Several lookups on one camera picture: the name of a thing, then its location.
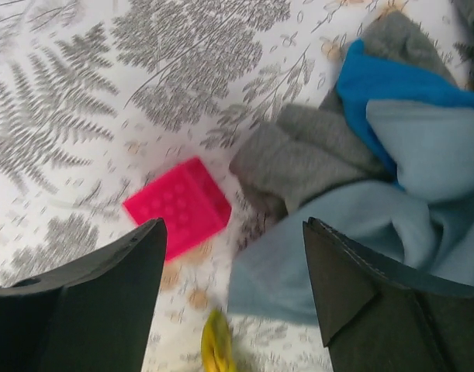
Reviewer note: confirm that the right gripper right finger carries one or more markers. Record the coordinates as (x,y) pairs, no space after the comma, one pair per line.
(377,314)

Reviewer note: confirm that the yellow banana bunch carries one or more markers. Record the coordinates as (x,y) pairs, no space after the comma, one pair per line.
(216,344)

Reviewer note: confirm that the pink cube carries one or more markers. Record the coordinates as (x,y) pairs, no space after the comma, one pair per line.
(189,201)

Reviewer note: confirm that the bright blue cloth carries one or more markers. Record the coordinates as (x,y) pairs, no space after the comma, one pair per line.
(419,125)

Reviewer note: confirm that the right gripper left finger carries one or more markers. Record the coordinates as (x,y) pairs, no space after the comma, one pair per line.
(92,314)

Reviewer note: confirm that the floral tablecloth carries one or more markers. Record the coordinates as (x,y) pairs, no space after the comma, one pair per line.
(99,97)

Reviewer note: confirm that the grey cloth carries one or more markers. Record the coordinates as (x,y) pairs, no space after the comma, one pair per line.
(308,151)

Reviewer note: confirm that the light blue cloth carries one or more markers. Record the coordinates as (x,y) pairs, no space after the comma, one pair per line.
(270,278)

